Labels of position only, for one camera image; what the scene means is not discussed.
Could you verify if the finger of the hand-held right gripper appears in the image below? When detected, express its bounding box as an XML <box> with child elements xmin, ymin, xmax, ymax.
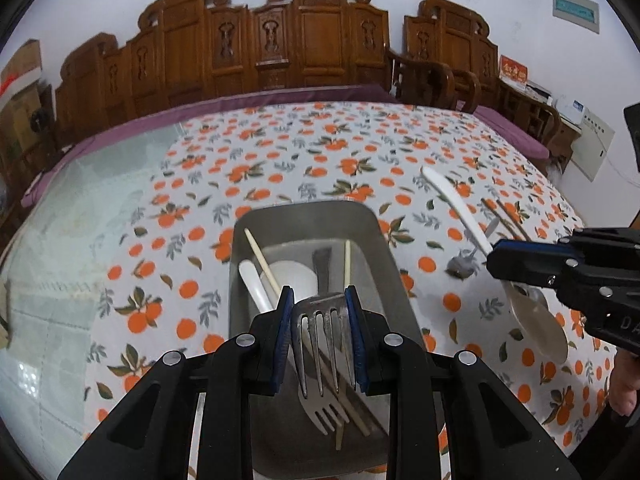
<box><xmin>556</xmin><ymin>227</ymin><xmax>640</xmax><ymax>269</ymax></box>
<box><xmin>486</xmin><ymin>240</ymin><xmax>610</xmax><ymax>302</ymax></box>

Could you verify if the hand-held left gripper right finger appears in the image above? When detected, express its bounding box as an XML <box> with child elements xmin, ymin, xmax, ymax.
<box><xmin>344</xmin><ymin>285</ymin><xmax>583</xmax><ymax>480</ymax></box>

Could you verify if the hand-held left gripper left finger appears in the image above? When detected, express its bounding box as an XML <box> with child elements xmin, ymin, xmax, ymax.
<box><xmin>57</xmin><ymin>285</ymin><xmax>296</xmax><ymax>480</ymax></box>

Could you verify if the dark brown chopstick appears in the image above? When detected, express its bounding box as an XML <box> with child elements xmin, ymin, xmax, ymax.
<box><xmin>495</xmin><ymin>199</ymin><xmax>533</xmax><ymax>242</ymax></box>
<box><xmin>480</xmin><ymin>198</ymin><xmax>518</xmax><ymax>245</ymax></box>

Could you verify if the metal fork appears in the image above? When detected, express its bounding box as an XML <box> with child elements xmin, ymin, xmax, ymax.
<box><xmin>291</xmin><ymin>292</ymin><xmax>358</xmax><ymax>397</ymax></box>

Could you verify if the white round soup spoon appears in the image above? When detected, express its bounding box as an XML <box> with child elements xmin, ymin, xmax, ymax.
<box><xmin>238</xmin><ymin>258</ymin><xmax>319</xmax><ymax>321</ymax></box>

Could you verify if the metal spoon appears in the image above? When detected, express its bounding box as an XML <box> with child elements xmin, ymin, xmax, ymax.
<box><xmin>446</xmin><ymin>216</ymin><xmax>501</xmax><ymax>280</ymax></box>

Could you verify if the white long-handled spoon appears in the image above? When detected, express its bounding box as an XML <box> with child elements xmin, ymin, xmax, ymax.
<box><xmin>421</xmin><ymin>166</ymin><xmax>570</xmax><ymax>365</ymax></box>

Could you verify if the beige chopstick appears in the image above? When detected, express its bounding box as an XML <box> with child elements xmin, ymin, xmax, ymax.
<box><xmin>243</xmin><ymin>228</ymin><xmax>373</xmax><ymax>436</ymax></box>
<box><xmin>335</xmin><ymin>240</ymin><xmax>352</xmax><ymax>453</ymax></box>

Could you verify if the grey metal utensil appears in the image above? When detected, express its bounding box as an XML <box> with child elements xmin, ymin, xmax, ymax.
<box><xmin>312</xmin><ymin>247</ymin><xmax>334</xmax><ymax>301</ymax></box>

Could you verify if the white plastic fork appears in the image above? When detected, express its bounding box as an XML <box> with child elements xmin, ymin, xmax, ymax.
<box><xmin>296</xmin><ymin>360</ymin><xmax>352</xmax><ymax>437</ymax></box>

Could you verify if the rectangular metal tray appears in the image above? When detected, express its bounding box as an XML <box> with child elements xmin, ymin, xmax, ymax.
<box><xmin>227</xmin><ymin>200</ymin><xmax>441</xmax><ymax>478</ymax></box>

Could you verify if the person's right hand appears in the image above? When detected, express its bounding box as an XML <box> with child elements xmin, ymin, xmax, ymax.
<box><xmin>609</xmin><ymin>352</ymin><xmax>640</xmax><ymax>417</ymax></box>

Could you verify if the wooden side table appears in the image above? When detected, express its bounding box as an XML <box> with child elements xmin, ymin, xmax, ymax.
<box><xmin>500</xmin><ymin>80</ymin><xmax>583</xmax><ymax>161</ymax></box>

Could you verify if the purple armchair cushion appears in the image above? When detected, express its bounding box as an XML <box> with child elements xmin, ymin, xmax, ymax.
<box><xmin>472</xmin><ymin>105</ymin><xmax>551</xmax><ymax>158</ymax></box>

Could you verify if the white box device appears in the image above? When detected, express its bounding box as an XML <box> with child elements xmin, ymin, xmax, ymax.
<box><xmin>555</xmin><ymin>95</ymin><xmax>586</xmax><ymax>123</ymax></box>

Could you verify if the red gift box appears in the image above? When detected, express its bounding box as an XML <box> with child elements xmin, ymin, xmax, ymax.
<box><xmin>499</xmin><ymin>55</ymin><xmax>530</xmax><ymax>86</ymax></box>

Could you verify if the orange fruit print tablecloth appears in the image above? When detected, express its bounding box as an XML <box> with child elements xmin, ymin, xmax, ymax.
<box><xmin>82</xmin><ymin>101</ymin><xmax>618</xmax><ymax>480</ymax></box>

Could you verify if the carved wooden armchair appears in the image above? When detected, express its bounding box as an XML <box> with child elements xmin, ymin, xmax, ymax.
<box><xmin>385</xmin><ymin>0</ymin><xmax>563</xmax><ymax>161</ymax></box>

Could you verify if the long purple sofa cushion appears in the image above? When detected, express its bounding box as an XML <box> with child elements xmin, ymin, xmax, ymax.
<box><xmin>20</xmin><ymin>84</ymin><xmax>401</xmax><ymax>211</ymax></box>

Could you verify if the small beige object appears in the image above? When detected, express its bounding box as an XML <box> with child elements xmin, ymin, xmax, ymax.
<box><xmin>0</xmin><ymin>280</ymin><xmax>12</xmax><ymax>351</ymax></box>

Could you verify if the carved wooden sofa bench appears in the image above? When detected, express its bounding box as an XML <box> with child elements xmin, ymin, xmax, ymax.
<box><xmin>52</xmin><ymin>0</ymin><xmax>401</xmax><ymax>148</ymax></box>

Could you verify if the large cardboard box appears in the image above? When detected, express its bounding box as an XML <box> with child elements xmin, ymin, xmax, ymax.
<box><xmin>0</xmin><ymin>85</ymin><xmax>51</xmax><ymax>161</ymax></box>

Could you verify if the small cardboard box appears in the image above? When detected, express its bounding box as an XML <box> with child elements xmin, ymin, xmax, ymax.
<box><xmin>0</xmin><ymin>39</ymin><xmax>43</xmax><ymax>86</ymax></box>

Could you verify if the grey wall electrical box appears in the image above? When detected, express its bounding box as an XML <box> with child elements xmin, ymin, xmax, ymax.
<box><xmin>551</xmin><ymin>0</ymin><xmax>601</xmax><ymax>36</ymax></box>

